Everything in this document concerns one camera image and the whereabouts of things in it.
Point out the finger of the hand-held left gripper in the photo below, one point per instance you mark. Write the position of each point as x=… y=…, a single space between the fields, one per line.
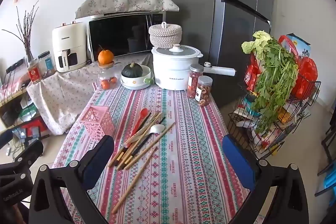
x=32 y=150

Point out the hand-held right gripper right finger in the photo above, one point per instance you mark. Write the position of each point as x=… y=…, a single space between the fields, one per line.
x=237 y=161

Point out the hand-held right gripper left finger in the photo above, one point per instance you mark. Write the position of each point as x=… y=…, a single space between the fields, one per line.
x=101 y=151

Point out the pink perforated utensil holder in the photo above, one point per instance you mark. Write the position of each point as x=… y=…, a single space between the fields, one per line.
x=98 y=121

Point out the wooden chopsticks bundle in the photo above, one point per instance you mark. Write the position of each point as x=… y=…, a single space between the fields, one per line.
x=136 y=138

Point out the red plastic spoon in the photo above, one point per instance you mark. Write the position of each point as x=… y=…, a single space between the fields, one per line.
x=143 y=113

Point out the white plastic spoon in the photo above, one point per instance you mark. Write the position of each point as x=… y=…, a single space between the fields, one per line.
x=157 y=129

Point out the wooden shelf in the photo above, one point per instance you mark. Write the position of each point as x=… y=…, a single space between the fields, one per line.
x=10 y=106

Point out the striped patterned tablecloth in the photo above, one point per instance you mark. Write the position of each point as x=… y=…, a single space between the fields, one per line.
x=183 y=161

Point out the small-flower cabinet cloth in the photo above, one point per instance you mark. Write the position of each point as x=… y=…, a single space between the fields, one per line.
x=60 y=98

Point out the small tangerine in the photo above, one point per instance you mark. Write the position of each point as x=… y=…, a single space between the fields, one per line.
x=105 y=84
x=113 y=80

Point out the jar of dried fruit slices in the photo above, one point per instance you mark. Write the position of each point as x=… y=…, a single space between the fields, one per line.
x=203 y=92

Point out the glass jar with wooden lid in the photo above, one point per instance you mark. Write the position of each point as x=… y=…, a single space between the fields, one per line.
x=105 y=74

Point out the green leafy celery bunch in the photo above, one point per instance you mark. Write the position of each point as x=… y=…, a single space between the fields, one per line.
x=273 y=82

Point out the black-lidded jar blue label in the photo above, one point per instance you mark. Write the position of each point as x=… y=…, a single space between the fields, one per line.
x=47 y=65

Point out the green kabocha squash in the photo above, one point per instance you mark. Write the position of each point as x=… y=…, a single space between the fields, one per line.
x=132 y=70

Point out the red snack packet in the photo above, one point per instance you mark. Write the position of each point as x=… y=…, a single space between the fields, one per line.
x=250 y=74

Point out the jar of red dried fruit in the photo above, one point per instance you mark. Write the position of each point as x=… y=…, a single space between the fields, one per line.
x=194 y=83

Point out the dark chair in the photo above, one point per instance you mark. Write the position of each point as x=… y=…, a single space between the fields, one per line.
x=328 y=150

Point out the large orange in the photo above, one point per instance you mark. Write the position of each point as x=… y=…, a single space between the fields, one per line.
x=105 y=56

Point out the white electric pot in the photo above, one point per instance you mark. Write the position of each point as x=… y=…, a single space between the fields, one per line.
x=170 y=69

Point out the red plastic bag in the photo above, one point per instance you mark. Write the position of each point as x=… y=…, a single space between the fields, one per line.
x=305 y=74

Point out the glass vase with dry twigs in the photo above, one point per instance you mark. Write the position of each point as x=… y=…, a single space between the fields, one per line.
x=29 y=40

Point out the white air fryer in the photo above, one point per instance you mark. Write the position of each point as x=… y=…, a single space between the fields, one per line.
x=69 y=45

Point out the black microwave oven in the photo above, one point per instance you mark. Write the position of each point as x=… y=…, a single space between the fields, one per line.
x=118 y=35

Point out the napa cabbage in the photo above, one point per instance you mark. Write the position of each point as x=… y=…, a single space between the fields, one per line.
x=256 y=43

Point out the grey refrigerator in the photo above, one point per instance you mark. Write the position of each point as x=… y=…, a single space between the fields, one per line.
x=231 y=29

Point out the woven lidded basket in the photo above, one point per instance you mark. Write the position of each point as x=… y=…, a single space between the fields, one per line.
x=164 y=35

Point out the blue cartoon box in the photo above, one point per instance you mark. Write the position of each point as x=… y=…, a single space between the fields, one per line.
x=302 y=44

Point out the floral microwave cover cloth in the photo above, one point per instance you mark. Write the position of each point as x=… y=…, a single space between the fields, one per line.
x=126 y=1

